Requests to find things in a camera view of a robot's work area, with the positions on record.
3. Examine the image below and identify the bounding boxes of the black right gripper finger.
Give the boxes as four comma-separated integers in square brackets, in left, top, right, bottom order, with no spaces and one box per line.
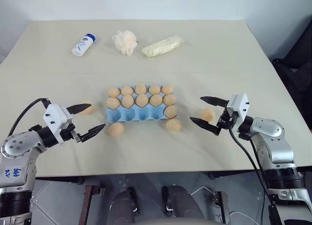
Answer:
[189,116,220,136]
[199,96,229,107]

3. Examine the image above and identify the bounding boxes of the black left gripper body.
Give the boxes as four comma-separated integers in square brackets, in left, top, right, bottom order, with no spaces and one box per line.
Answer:
[59,123,83,143]

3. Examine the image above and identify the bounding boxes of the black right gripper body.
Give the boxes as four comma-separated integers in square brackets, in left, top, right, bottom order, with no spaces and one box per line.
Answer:
[215,107,241,137]

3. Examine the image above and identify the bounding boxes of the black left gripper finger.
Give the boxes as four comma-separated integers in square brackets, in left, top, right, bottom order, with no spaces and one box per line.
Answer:
[80,123,107,143]
[66,103,92,115]

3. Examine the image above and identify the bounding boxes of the blue egg tray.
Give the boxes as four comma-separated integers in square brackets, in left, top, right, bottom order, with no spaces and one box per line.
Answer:
[105,84,179,123]

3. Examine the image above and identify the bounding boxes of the white bottle with blue cap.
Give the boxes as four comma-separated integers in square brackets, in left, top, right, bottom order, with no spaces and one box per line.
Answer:
[71,33,97,56]

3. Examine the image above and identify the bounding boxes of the clear bag of white strips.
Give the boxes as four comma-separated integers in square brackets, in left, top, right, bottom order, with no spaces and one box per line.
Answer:
[141,35,184,58]

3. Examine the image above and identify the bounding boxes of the dark grey rounded shape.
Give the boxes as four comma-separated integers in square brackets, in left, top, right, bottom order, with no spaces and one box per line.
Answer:
[109,187,140,225]
[161,185,205,219]

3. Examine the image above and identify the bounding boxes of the white peach bath pouf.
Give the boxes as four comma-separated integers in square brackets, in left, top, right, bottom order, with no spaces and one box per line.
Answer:
[112,29,137,56]

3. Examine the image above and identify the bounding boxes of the black chair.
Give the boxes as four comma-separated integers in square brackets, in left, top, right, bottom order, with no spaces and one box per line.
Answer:
[269,15,312,133]

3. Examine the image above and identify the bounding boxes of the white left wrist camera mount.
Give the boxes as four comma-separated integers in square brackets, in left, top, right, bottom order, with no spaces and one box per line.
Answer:
[42,103,74,143]

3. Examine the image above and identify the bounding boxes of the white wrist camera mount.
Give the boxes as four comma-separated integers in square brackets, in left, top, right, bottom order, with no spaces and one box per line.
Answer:
[42,103,74,143]
[225,93,250,121]

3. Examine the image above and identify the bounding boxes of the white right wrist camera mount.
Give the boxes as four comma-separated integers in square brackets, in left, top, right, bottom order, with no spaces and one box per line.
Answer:
[225,93,250,121]

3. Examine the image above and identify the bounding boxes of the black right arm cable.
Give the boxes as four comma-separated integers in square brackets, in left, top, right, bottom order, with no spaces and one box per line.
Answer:
[228,126,281,225]
[249,138,269,187]

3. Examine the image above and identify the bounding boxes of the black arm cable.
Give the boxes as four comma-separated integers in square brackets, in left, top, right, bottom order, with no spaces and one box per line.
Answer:
[249,138,269,187]
[228,126,281,225]
[14,97,52,139]

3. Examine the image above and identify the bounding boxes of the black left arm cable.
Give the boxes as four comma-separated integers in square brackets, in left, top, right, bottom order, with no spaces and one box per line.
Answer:
[14,97,52,139]

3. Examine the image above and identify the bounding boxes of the white floor cable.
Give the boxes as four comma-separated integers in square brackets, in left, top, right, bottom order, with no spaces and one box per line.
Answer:
[189,185,243,224]

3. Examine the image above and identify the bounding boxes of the rusty table leg bracket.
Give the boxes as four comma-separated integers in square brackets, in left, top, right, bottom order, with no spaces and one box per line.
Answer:
[81,184,106,225]
[212,190,231,225]

